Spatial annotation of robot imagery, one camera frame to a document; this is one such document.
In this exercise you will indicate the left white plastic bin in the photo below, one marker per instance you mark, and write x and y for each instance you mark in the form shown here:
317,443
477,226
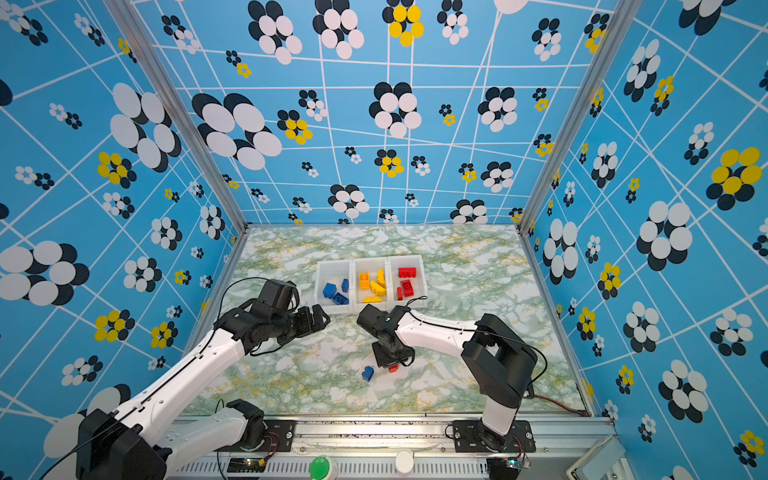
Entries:
334,272

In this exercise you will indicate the aluminium front rail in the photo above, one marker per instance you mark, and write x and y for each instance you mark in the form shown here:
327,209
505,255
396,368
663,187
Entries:
364,447

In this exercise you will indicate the green push button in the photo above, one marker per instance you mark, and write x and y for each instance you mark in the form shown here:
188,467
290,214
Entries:
320,468

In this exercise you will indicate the red arched lego brick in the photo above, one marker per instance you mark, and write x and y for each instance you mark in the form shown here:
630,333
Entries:
407,287

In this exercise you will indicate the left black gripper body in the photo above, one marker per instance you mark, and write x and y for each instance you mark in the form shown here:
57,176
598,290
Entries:
299,324

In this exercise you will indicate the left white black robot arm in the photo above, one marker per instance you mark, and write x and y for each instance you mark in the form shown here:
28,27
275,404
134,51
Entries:
139,440

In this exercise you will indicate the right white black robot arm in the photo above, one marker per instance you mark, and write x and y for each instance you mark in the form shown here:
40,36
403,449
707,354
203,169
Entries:
501,363

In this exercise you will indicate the small blue lego brick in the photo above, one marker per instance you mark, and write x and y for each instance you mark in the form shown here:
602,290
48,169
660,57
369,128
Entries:
368,373

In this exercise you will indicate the white round knob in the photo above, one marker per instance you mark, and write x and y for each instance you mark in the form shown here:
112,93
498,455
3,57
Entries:
404,462

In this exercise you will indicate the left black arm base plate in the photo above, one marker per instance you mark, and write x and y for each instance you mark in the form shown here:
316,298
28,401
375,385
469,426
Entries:
270,435

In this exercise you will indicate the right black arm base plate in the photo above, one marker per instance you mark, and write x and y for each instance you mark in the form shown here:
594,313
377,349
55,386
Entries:
472,436

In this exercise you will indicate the blue square lego brick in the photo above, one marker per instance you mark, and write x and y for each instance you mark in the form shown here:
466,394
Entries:
340,299

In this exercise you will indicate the right white plastic bin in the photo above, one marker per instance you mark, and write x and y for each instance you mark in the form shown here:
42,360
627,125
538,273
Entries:
419,301

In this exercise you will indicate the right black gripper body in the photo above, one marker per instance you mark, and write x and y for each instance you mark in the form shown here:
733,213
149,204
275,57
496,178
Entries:
384,358

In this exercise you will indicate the yellow round lego piece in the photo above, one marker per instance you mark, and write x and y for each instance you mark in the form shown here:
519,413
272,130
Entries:
378,289

